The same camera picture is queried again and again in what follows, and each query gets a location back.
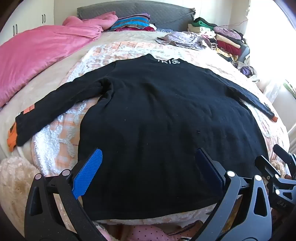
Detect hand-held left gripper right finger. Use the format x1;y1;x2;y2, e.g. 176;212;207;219
192;147;273;241

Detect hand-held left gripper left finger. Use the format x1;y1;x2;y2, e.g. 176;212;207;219
24;148;108;241

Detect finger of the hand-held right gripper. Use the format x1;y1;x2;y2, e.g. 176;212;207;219
255;155;287;183
273;144;296;179

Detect black sweater with orange cuffs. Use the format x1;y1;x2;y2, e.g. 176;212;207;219
8;54;278;220

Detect pile of folded clothes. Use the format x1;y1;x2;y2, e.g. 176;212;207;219
187;17;251;63

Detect striped folded clothes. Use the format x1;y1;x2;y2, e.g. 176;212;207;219
110;13;151;32

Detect orange and white tufted blanket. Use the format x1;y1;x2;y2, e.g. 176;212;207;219
31;40;290;225

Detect person's pink dotted clothing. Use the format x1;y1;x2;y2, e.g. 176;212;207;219
92;218;197;241

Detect bed with beige sheet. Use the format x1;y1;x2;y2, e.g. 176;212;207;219
0;29;292;163

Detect purple crumpled garment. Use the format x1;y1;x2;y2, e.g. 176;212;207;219
239;65;255;78

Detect pink duvet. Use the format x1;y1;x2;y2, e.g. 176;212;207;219
0;11;118;108

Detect lavender crumpled garment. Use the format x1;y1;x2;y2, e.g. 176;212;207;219
155;31;218;50

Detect white wardrobe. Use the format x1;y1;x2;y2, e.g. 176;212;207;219
0;7;78;47

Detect grey quilted headboard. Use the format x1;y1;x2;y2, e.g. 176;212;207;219
76;2;196;32

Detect thin red cable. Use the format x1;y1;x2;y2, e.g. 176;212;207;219
217;19;248;28

